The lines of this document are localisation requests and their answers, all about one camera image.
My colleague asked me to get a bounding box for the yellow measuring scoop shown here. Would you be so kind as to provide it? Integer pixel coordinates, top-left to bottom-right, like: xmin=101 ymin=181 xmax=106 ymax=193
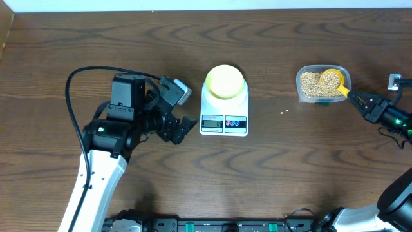
xmin=319 ymin=69 xmax=349 ymax=97

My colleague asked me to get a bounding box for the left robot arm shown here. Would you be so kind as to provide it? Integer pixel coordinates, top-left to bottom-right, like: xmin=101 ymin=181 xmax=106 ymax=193
xmin=59 ymin=73 xmax=198 ymax=231

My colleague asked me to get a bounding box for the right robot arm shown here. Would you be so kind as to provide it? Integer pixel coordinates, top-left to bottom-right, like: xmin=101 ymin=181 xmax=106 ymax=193
xmin=314 ymin=90 xmax=411 ymax=232

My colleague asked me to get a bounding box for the white digital kitchen scale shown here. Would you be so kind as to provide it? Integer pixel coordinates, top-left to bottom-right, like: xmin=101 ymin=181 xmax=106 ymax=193
xmin=199 ymin=80 xmax=249 ymax=137

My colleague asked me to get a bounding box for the pale yellow bowl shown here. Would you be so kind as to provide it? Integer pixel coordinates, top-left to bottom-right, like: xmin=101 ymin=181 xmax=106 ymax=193
xmin=205 ymin=64 xmax=245 ymax=99

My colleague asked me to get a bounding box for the clear plastic container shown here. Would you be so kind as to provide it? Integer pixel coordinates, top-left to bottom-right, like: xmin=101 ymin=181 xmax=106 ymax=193
xmin=296 ymin=65 xmax=351 ymax=104

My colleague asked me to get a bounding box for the soybeans pile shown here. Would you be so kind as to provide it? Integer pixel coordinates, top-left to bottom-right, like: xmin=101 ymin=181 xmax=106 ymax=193
xmin=300 ymin=72 xmax=343 ymax=97

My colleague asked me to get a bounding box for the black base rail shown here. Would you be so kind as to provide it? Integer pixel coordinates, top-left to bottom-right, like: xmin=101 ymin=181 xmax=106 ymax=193
xmin=101 ymin=209 xmax=320 ymax=232

